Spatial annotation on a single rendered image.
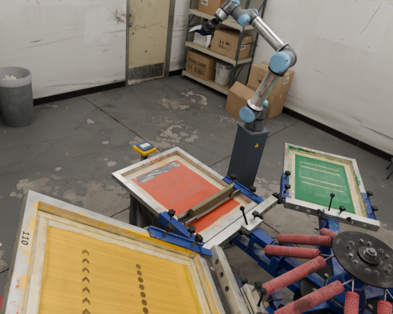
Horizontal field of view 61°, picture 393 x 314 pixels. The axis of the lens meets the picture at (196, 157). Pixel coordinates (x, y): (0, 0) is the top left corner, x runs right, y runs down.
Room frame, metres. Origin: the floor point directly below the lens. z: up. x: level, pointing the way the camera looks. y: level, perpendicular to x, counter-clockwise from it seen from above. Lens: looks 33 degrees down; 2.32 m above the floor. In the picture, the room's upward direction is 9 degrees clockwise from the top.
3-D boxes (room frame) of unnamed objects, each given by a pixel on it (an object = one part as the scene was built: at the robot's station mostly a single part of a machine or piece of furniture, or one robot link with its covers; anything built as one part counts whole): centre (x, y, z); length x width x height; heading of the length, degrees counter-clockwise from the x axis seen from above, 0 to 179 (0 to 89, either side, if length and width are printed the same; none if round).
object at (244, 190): (1.73, -0.32, 0.98); 0.30 x 0.05 x 0.07; 51
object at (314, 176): (1.90, -0.93, 1.05); 1.08 x 0.61 x 0.23; 171
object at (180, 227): (1.30, 0.03, 0.98); 0.30 x 0.05 x 0.07; 51
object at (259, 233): (1.31, -0.40, 1.02); 0.17 x 0.06 x 0.05; 51
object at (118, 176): (1.67, 0.04, 0.97); 0.79 x 0.58 x 0.04; 51
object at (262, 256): (1.39, -0.30, 0.89); 1.24 x 0.06 x 0.06; 51
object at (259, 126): (2.25, -0.39, 1.25); 0.15 x 0.15 x 0.10
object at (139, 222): (1.54, 0.21, 0.74); 0.46 x 0.04 x 0.42; 51
